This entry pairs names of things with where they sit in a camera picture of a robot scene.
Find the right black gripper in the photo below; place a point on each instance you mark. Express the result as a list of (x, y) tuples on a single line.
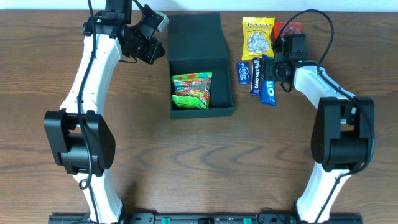
[(267, 70)]

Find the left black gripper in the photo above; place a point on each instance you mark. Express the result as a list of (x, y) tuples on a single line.
[(149, 50)]

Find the purple Dairy Milk bar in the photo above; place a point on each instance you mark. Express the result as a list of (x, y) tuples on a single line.
[(256, 76)]

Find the blue Oreo cookie pack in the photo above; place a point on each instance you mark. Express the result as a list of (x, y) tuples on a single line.
[(268, 85)]

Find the small blue Eclipse pack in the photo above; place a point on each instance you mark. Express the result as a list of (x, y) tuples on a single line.
[(243, 73)]

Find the red Hacks candy bag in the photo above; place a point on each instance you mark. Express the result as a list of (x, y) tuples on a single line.
[(291, 28)]

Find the yellow sunflower seeds bag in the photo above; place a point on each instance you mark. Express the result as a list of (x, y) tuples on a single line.
[(257, 37)]

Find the dark green box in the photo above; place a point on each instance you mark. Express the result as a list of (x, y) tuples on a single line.
[(196, 43)]

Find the green Haribo gummy bag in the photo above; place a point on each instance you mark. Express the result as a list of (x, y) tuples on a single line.
[(192, 90)]

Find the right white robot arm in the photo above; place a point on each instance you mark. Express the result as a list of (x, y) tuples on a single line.
[(342, 141)]

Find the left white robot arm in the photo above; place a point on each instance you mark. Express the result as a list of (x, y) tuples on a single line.
[(78, 135)]

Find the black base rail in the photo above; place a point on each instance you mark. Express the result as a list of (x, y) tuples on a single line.
[(149, 218)]

